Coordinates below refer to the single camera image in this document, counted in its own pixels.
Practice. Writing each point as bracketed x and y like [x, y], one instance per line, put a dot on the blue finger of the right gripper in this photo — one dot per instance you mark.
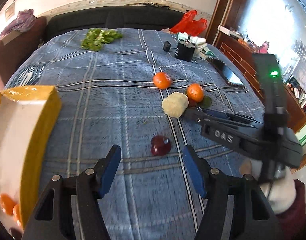
[228, 116]

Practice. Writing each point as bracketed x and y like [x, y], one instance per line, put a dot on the green leafy vegetable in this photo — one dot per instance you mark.
[96, 38]

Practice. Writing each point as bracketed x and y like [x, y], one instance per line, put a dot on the beige potato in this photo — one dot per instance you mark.
[175, 104]

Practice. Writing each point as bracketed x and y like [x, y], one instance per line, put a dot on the black sofa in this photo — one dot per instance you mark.
[145, 17]

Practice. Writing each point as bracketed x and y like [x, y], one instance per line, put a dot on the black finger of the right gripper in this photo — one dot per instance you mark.
[195, 114]

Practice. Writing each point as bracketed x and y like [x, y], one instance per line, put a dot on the red plastic bag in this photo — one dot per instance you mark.
[189, 25]

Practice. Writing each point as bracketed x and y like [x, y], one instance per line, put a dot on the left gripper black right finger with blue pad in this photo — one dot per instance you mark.
[253, 217]

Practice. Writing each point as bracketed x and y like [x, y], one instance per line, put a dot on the white crumpled packaging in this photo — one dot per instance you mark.
[201, 47]

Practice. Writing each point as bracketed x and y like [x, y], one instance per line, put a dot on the dark red plum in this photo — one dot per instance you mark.
[192, 103]
[160, 145]

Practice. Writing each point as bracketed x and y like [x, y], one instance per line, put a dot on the black smartphone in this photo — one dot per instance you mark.
[226, 73]

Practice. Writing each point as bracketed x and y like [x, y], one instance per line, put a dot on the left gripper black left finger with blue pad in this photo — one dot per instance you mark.
[52, 217]

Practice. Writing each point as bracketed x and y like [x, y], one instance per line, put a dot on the blue plaid bed cover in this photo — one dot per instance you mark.
[108, 97]

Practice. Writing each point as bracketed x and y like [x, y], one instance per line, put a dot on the right hand white glove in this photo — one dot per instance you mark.
[281, 194]

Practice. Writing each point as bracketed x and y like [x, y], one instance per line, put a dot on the green leaf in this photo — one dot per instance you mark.
[205, 103]

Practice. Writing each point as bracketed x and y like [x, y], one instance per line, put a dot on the purple cloth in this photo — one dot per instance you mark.
[24, 22]

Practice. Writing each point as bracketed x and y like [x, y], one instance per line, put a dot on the wooden cabinet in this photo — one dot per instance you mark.
[266, 40]

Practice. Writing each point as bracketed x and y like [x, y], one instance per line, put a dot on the yellow rimmed cardboard box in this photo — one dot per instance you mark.
[27, 117]

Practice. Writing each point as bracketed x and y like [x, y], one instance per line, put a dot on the orange mandarin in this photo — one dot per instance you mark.
[195, 92]
[17, 215]
[7, 204]
[162, 80]

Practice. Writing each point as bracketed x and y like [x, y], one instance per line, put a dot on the black cup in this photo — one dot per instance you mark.
[185, 51]

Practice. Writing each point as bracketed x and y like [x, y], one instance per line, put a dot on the small black clip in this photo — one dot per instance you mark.
[166, 46]

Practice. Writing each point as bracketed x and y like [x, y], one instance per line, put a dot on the brown armchair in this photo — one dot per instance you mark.
[16, 47]

